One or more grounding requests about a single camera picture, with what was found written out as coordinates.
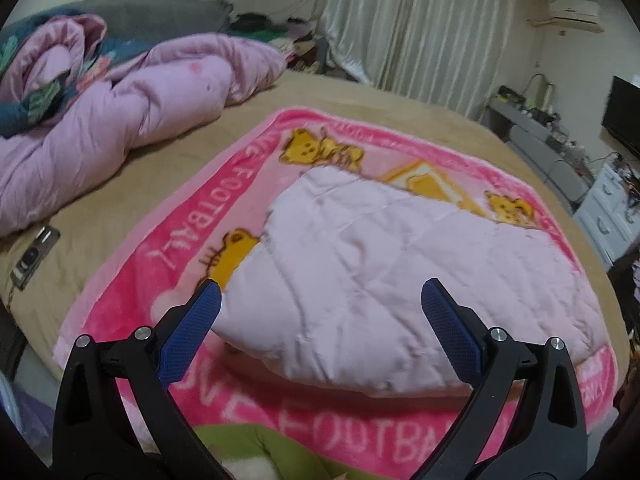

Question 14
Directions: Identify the white air conditioner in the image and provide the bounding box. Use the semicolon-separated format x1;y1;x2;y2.
548;0;604;34

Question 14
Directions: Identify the pink floral comforter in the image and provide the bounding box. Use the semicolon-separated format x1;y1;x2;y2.
1;10;286;235

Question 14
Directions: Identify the smartphone on bed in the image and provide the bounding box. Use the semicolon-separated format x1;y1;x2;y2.
11;226;61;290

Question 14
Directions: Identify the pile of clothes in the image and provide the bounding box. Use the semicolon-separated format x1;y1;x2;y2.
226;12;328;74

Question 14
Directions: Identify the tan bed sheet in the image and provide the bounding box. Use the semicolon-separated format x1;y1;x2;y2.
1;72;629;378

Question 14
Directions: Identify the grey low cabinet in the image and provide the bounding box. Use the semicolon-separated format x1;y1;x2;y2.
482;94;592;214

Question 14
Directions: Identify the black television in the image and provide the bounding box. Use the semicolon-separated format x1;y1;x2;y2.
602;76;640;157

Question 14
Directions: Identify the pink cartoon bear blanket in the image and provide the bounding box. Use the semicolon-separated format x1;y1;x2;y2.
53;107;618;479

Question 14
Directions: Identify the white drawer cabinet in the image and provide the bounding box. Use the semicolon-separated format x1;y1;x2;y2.
573;164;639;270

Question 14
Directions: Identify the pink quilted jacket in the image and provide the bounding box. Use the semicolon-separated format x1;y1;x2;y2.
213;167;608;397

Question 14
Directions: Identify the striped beige curtain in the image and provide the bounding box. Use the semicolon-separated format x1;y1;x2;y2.
319;0;516;119

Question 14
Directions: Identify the grey headboard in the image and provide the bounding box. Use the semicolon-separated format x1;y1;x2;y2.
48;0;234;44

